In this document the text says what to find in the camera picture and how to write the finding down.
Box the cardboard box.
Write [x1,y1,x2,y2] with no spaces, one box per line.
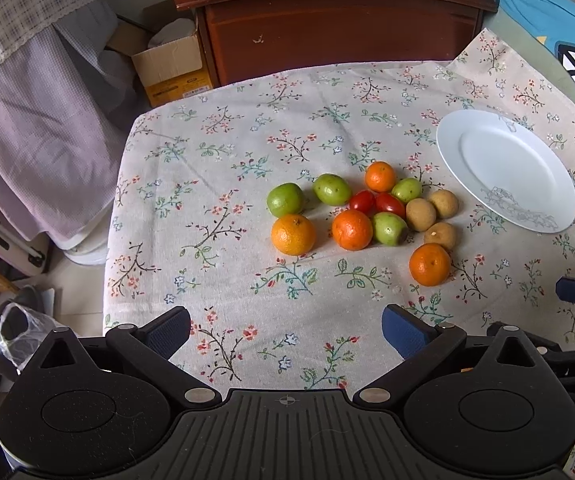
[108,18,213,107]

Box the brown kiwi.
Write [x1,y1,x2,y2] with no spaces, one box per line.
[406,198,437,232]
[424,222,459,252]
[427,190,460,219]

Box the brown wooden cabinet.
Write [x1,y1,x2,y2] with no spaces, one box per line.
[174,0,498,86]

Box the brown kiwi front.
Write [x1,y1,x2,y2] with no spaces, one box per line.
[424,222,459,252]

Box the red tomato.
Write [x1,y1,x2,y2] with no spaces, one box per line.
[348,190,376,217]
[374,192,406,219]

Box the small orange front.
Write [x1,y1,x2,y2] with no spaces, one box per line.
[409,244,451,287]

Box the green fruit front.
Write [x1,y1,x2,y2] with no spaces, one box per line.
[372,211,408,246]

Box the purple checked cloth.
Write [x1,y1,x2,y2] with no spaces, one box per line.
[0,0,139,248]

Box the clear plastic bag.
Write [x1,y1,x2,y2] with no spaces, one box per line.
[0,302,62,374]

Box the white plate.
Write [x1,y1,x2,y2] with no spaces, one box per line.
[436,110,575,234]

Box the small green fruit back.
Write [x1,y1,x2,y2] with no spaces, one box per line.
[391,178,423,204]

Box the small orange back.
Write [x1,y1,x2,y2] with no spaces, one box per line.
[365,162,397,193]

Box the floral tablecloth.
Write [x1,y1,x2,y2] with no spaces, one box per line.
[103,27,575,476]

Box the white fan base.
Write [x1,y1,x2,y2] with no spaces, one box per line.
[63,207,112,266]

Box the small orange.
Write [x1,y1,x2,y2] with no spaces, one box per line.
[409,244,451,287]
[365,162,397,193]

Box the large orange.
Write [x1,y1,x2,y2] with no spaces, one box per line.
[270,214,317,256]

